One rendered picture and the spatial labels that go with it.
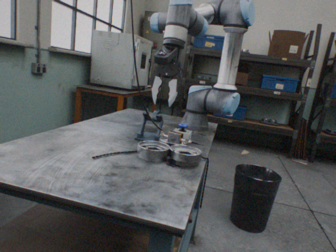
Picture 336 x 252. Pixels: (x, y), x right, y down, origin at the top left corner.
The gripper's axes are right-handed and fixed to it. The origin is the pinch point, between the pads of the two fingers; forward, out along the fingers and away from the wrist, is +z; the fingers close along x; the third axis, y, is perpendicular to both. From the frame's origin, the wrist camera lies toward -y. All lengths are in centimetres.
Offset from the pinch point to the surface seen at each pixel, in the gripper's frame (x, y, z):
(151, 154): -1.4, -7.7, 16.6
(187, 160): -12.4, -5.1, 16.3
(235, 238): -42, 102, 85
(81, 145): 23.4, -5.8, 19.1
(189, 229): -13, 58, 67
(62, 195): 8.1, -36.0, 23.1
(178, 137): -6.3, 5.9, 11.3
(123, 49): 109, 199, -53
